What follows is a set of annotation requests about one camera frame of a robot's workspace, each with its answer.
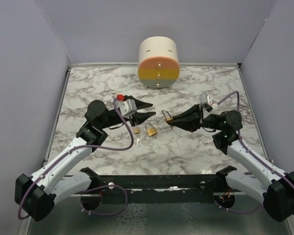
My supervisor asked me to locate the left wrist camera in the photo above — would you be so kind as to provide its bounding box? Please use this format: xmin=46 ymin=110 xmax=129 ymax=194
xmin=117 ymin=94 xmax=137 ymax=118

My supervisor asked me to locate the round three-drawer storage box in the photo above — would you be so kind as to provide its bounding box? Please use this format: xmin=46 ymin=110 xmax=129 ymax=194
xmin=138 ymin=36 xmax=180 ymax=89

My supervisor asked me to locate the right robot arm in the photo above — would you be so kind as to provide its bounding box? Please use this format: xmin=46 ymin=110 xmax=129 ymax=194
xmin=166 ymin=104 xmax=294 ymax=222

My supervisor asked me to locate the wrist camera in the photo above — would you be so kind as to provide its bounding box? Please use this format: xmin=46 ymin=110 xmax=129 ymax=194
xmin=117 ymin=94 xmax=137 ymax=118
xmin=199 ymin=93 xmax=218 ymax=112

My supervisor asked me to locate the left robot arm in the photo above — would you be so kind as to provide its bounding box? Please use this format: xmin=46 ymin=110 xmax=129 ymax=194
xmin=15 ymin=94 xmax=156 ymax=221

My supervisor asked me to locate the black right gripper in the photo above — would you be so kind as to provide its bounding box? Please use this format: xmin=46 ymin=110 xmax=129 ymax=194
xmin=169 ymin=103 xmax=223 ymax=133

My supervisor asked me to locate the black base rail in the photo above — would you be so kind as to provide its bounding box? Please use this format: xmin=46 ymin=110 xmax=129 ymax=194
xmin=68 ymin=165 xmax=245 ymax=204

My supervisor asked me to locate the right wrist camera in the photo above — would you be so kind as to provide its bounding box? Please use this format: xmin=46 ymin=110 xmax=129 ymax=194
xmin=199 ymin=93 xmax=218 ymax=112

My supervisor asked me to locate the medium brass padlock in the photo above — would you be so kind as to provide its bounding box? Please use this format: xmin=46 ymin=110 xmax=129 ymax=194
xmin=145 ymin=122 xmax=158 ymax=137

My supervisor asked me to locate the small brass padlock long shackle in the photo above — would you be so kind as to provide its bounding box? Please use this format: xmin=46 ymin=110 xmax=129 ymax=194
xmin=133 ymin=124 xmax=140 ymax=135

